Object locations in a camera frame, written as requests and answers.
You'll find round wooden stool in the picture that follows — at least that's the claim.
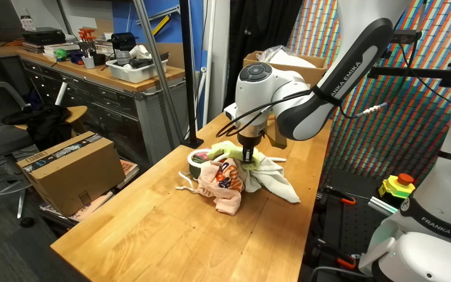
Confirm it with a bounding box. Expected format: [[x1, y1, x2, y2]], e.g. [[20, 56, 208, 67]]
[[64, 105, 89, 125]]

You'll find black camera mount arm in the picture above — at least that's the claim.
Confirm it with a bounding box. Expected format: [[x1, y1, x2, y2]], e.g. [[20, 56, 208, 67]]
[[366, 44, 451, 91]]

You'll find cardboard box with black strip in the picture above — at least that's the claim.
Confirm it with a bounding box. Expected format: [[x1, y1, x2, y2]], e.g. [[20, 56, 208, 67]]
[[15, 130, 126, 218]]

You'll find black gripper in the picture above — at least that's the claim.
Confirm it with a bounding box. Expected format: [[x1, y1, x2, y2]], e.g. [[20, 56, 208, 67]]
[[236, 130, 264, 164]]

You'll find wooden top workbench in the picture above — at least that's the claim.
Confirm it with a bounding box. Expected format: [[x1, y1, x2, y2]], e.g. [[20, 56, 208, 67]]
[[0, 39, 189, 169]]

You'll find yellow level tool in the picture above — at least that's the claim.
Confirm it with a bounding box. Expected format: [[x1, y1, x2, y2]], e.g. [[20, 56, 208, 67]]
[[150, 14, 172, 37]]

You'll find peach shirt with orange print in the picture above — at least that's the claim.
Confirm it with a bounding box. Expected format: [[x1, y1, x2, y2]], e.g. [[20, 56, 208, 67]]
[[183, 155, 247, 216]]

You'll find white plastic bag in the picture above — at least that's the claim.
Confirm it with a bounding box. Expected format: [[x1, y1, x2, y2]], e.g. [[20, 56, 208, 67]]
[[258, 44, 317, 69]]

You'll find thick white rope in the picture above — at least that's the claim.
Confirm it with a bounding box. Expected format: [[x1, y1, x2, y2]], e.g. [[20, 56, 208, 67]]
[[186, 147, 288, 178]]

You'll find cardboard box with white label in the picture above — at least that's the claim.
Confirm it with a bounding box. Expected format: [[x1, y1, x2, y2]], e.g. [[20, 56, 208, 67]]
[[242, 50, 331, 128]]

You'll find orange clamp handle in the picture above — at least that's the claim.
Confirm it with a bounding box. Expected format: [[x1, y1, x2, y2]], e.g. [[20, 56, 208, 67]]
[[338, 194, 358, 207], [335, 255, 360, 272]]

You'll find green object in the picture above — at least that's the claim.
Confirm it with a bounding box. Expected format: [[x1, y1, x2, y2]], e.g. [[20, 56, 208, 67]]
[[51, 47, 72, 62]]

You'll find black bar camera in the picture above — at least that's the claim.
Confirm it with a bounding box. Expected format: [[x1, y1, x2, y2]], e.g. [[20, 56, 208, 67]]
[[389, 28, 422, 45]]

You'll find thin white cord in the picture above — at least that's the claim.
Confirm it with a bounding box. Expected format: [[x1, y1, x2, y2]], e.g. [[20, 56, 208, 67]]
[[175, 171, 200, 194]]

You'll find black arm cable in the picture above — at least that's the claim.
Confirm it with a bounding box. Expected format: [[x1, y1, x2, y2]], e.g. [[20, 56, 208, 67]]
[[214, 86, 388, 139]]

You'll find black flat device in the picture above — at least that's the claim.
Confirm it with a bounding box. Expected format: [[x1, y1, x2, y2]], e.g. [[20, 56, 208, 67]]
[[21, 28, 67, 47]]

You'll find silver slanted pole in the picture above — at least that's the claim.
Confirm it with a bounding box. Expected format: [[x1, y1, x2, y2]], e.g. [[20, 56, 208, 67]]
[[131, 0, 183, 150]]

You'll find white plastic bin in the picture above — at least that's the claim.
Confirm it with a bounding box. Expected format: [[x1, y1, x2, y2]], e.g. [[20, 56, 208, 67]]
[[104, 55, 169, 84]]

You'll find black container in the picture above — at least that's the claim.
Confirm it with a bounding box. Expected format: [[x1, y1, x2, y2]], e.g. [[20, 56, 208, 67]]
[[109, 31, 137, 53]]

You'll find black bag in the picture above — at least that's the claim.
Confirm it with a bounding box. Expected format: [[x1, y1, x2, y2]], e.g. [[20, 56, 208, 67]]
[[1, 103, 73, 153]]

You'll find black upright pole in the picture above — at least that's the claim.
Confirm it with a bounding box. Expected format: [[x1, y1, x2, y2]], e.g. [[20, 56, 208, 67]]
[[178, 0, 205, 149]]

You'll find yellow-green cloth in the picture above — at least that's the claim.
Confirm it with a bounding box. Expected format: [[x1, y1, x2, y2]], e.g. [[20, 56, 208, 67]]
[[208, 139, 264, 172]]

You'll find light grey cloth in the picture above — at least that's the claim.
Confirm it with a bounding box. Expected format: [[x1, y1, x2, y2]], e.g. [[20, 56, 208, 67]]
[[242, 155, 302, 205]]

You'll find yellow red emergency stop button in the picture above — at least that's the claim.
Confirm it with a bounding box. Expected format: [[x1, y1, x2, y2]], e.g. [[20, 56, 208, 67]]
[[377, 171, 418, 202]]

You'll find orange toy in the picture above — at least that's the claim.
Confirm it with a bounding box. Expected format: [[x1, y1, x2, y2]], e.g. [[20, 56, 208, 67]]
[[76, 26, 97, 44]]

